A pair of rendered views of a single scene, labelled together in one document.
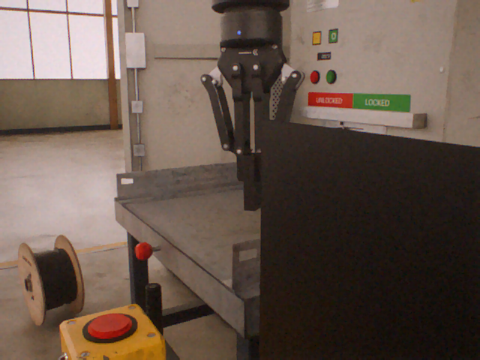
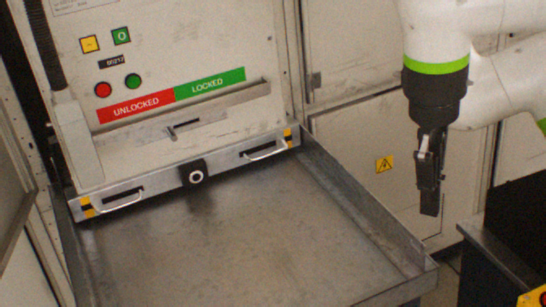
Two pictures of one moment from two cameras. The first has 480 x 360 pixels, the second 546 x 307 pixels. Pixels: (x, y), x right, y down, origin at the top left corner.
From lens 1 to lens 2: 1.17 m
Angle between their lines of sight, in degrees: 74
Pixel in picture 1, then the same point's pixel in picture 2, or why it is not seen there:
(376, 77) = (200, 62)
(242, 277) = (419, 261)
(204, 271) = (383, 293)
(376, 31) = (187, 19)
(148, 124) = not seen: outside the picture
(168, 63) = not seen: outside the picture
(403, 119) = (262, 90)
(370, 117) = (224, 102)
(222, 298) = (409, 288)
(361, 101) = (187, 91)
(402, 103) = (236, 76)
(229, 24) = (456, 110)
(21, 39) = not seen: outside the picture
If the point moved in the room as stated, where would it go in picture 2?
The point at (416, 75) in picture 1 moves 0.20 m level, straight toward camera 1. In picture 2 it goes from (245, 48) to (334, 59)
